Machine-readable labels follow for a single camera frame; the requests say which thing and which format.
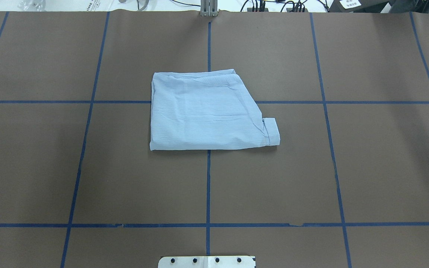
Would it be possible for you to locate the light blue striped shirt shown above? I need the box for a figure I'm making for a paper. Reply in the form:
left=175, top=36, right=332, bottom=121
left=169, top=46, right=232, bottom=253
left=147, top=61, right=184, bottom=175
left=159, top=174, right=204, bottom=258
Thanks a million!
left=149, top=68, right=281, bottom=151

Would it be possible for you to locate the white mounting plate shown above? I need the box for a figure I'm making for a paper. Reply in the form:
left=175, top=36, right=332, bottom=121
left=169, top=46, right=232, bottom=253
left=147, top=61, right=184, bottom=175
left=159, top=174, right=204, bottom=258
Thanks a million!
left=157, top=255, right=257, bottom=268

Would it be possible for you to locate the aluminium frame post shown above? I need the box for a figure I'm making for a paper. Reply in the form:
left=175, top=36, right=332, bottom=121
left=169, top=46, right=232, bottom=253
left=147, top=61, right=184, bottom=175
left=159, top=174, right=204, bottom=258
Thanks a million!
left=200, top=0, right=219, bottom=17

